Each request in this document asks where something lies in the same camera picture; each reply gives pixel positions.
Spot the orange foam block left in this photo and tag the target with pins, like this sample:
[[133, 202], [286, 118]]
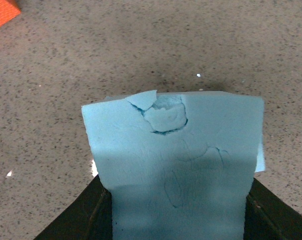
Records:
[[9, 9]]

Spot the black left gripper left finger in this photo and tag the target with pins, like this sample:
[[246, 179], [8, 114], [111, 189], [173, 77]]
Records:
[[89, 217]]

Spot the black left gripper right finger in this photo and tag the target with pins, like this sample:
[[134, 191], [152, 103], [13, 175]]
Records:
[[267, 217]]

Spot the light blue foam block notched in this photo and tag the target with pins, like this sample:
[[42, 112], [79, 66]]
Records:
[[179, 166]]

